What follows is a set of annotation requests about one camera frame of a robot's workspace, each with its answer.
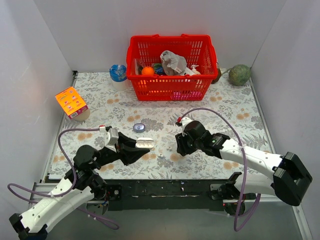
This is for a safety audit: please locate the white earbud charging case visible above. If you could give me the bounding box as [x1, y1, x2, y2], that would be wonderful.
[135, 137, 155, 150]

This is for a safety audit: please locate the purple earbud charging case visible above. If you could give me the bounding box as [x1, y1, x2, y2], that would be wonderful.
[133, 123, 146, 133]

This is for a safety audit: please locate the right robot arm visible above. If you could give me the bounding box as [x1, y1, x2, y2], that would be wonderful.
[175, 117, 313, 206]

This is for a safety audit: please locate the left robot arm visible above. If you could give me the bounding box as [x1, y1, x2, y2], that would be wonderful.
[9, 128, 154, 240]

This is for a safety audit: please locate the floral patterned table mat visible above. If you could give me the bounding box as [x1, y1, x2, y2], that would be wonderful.
[47, 72, 273, 181]

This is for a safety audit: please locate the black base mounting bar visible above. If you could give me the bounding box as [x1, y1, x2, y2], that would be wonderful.
[102, 172, 241, 211]

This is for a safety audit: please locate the beige round container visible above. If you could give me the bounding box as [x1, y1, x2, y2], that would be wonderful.
[72, 108, 91, 122]

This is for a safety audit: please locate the brown object behind basket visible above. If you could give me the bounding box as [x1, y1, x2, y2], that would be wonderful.
[210, 62, 223, 85]

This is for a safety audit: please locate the orange snack box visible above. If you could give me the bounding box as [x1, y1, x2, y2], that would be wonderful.
[55, 86, 89, 119]

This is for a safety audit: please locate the white pump bottle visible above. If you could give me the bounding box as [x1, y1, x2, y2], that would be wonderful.
[183, 64, 201, 76]

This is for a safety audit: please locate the blue lidded white cup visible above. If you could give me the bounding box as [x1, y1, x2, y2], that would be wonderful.
[109, 64, 129, 91]

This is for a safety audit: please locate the orange fruit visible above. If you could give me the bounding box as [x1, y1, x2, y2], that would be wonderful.
[141, 66, 155, 76]

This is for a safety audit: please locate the green blue item in basket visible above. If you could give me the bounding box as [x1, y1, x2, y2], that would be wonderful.
[152, 63, 166, 76]

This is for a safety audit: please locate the crumpled grey plastic bag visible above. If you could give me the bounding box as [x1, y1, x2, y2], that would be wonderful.
[160, 50, 187, 76]

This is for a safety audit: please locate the green melon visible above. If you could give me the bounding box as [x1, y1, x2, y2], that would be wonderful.
[228, 64, 251, 87]

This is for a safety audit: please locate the red plastic shopping basket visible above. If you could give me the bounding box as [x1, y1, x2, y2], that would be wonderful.
[126, 34, 218, 101]

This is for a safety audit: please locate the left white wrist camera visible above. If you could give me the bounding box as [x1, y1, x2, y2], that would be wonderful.
[99, 125, 119, 153]

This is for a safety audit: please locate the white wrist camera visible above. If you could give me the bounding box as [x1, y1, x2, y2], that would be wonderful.
[175, 117, 193, 137]
[99, 125, 119, 153]

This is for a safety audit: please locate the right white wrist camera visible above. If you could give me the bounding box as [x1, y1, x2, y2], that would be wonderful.
[175, 117, 193, 137]

